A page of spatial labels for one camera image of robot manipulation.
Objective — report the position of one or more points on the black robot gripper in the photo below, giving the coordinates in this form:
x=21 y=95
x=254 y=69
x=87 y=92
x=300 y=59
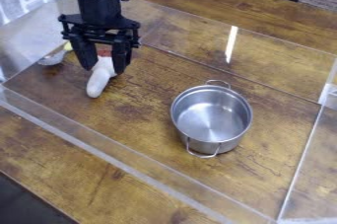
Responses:
x=101 y=24

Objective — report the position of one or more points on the white plush mushroom red cap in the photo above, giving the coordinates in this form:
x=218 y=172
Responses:
x=103 y=71

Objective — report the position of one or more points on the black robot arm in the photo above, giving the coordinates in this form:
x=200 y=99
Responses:
x=101 y=25

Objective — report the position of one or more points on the silver steel pot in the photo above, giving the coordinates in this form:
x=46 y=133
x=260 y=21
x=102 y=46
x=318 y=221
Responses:
x=212 y=116

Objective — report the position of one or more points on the spoon with green handle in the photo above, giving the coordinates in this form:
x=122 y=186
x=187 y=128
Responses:
x=55 y=59

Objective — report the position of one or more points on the clear acrylic barrier front wall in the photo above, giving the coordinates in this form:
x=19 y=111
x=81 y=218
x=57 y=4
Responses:
x=208 y=200

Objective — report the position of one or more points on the clear acrylic right wall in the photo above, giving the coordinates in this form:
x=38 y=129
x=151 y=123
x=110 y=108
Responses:
x=311 y=200

